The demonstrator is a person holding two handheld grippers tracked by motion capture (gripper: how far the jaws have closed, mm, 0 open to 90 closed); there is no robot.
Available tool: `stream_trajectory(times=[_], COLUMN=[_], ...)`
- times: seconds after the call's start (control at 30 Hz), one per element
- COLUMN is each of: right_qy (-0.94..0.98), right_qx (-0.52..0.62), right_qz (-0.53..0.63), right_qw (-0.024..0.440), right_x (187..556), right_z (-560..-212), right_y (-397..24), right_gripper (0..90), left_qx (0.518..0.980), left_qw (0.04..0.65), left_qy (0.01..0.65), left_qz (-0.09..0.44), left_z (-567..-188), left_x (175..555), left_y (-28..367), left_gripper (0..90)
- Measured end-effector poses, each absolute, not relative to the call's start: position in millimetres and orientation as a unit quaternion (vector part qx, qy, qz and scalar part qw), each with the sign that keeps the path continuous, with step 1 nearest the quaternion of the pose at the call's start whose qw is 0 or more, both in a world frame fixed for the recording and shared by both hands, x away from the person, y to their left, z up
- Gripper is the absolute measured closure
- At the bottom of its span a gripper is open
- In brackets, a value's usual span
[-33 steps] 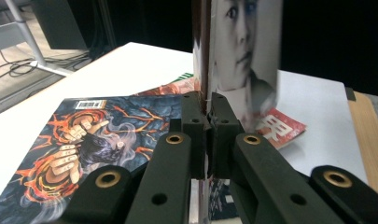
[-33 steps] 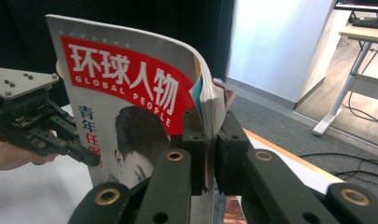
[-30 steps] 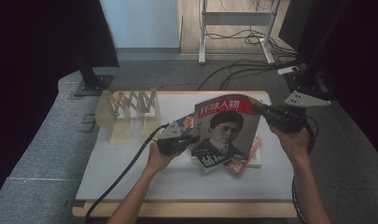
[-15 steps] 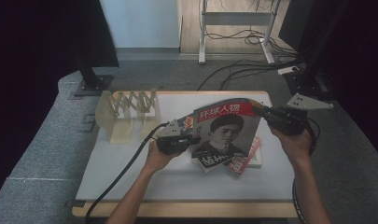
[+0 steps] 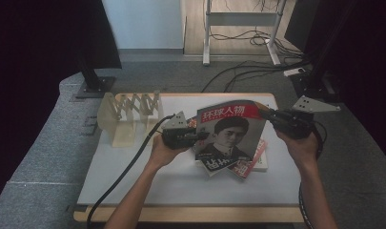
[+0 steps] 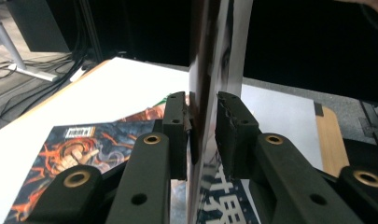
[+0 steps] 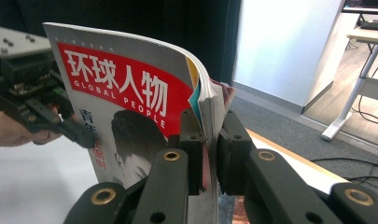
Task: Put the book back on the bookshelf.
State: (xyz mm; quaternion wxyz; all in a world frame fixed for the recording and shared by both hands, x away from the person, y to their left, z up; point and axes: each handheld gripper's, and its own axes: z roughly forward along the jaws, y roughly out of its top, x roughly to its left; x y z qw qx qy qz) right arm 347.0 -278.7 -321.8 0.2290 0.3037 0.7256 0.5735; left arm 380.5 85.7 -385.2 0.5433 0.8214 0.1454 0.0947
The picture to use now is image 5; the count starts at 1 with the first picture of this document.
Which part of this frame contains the person's left hand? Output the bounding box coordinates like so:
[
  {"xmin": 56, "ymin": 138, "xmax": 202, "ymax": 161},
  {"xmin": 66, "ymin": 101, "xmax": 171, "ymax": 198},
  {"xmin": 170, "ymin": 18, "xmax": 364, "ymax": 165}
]
[{"xmin": 148, "ymin": 135, "xmax": 190, "ymax": 169}]

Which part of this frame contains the thick black gripper cable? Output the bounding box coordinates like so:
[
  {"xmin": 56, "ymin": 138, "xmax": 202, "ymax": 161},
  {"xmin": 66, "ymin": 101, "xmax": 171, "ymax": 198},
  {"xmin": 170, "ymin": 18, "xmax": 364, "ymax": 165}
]
[{"xmin": 86, "ymin": 114, "xmax": 176, "ymax": 229}]

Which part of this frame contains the white desk frame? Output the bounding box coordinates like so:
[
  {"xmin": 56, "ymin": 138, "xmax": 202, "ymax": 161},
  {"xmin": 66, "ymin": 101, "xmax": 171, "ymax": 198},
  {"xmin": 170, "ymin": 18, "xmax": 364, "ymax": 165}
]
[{"xmin": 202, "ymin": 0, "xmax": 289, "ymax": 67}]

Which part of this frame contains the white magazine with snowy scene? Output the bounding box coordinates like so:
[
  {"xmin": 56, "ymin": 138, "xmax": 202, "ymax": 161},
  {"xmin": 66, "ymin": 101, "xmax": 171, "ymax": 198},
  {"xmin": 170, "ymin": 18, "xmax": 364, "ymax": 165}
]
[{"xmin": 194, "ymin": 152, "xmax": 269, "ymax": 173}]

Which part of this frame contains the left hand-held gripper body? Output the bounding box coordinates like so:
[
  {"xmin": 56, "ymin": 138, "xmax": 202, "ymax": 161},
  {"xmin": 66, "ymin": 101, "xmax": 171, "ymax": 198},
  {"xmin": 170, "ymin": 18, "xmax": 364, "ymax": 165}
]
[{"xmin": 161, "ymin": 110, "xmax": 198, "ymax": 151}]

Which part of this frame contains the red-brown magazine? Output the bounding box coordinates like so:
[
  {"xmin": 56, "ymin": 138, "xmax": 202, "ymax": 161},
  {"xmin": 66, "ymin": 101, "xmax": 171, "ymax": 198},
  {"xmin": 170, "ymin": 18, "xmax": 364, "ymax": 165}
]
[{"xmin": 227, "ymin": 137, "xmax": 268, "ymax": 179}]

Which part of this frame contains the beige expandable book rack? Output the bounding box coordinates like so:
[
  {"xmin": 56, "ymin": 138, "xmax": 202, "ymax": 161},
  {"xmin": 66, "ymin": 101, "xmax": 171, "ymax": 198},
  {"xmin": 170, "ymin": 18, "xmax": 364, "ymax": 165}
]
[{"xmin": 96, "ymin": 90, "xmax": 166, "ymax": 148}]

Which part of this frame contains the tangle of black floor cables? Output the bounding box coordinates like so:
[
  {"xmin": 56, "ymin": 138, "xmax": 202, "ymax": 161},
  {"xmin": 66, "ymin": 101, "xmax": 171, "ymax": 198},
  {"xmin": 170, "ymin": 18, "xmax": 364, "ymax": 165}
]
[{"xmin": 200, "ymin": 0, "xmax": 313, "ymax": 94}]

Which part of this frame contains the portrait magazine with red label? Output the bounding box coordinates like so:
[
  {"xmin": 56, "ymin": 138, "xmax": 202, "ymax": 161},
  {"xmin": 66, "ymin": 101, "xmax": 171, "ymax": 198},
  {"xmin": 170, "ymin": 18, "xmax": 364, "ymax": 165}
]
[{"xmin": 194, "ymin": 99, "xmax": 267, "ymax": 161}]

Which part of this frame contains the black panel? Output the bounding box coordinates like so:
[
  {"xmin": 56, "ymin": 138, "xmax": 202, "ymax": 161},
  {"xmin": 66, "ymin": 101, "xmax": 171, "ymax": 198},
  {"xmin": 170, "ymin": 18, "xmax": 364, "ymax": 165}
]
[{"xmin": 284, "ymin": 0, "xmax": 313, "ymax": 52}]

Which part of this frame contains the white power strip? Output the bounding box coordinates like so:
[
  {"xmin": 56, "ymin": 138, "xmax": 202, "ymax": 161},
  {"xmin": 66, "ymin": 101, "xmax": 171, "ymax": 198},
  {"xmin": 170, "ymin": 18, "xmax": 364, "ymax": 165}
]
[{"xmin": 283, "ymin": 67, "xmax": 307, "ymax": 77}]

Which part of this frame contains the person's right hand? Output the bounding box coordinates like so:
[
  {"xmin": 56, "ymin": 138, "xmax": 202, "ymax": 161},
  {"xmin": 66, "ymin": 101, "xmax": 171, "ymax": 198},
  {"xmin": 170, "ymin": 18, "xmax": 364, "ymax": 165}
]
[{"xmin": 274, "ymin": 130, "xmax": 320, "ymax": 170}]

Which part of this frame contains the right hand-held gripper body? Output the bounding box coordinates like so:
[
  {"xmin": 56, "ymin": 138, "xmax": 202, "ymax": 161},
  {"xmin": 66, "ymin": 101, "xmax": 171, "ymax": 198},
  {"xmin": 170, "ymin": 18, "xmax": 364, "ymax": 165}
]
[{"xmin": 273, "ymin": 94, "xmax": 341, "ymax": 140}]

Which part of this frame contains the black curtain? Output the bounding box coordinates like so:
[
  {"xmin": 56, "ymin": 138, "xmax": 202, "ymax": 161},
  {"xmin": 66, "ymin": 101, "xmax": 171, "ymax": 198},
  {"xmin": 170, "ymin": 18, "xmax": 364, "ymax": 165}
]
[
  {"xmin": 0, "ymin": 0, "xmax": 123, "ymax": 213},
  {"xmin": 304, "ymin": 0, "xmax": 386, "ymax": 168}
]

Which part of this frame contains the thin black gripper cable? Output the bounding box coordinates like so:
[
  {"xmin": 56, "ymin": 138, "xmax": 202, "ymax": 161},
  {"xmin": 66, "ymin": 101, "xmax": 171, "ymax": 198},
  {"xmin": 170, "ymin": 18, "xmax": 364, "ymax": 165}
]
[{"xmin": 297, "ymin": 119, "xmax": 328, "ymax": 229}]

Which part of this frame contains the black stand with heavy base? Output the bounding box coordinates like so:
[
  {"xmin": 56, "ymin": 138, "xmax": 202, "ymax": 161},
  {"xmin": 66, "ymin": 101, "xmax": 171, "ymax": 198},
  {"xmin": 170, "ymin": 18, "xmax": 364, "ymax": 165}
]
[{"xmin": 290, "ymin": 0, "xmax": 356, "ymax": 103}]

